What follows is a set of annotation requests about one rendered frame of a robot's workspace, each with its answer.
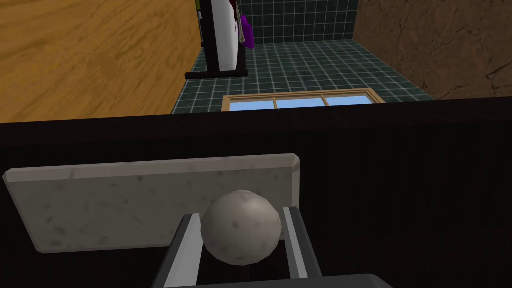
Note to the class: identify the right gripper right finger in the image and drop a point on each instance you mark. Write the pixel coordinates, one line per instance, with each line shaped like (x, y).
(298, 248)

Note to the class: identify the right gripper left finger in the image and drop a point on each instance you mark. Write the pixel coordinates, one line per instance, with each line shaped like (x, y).
(184, 256)

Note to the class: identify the grey marble ball knob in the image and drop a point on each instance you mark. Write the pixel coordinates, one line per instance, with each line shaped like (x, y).
(240, 227)

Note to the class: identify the grey marble drawer front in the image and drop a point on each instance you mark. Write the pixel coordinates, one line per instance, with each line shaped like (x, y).
(120, 208)

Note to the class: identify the black wooden cabinet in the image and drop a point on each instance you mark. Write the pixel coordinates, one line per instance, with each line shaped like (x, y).
(400, 192)

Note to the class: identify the wooden framed window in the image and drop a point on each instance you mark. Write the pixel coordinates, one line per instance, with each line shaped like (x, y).
(300, 100)

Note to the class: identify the black and white stand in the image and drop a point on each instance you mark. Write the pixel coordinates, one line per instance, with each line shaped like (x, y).
(222, 36)

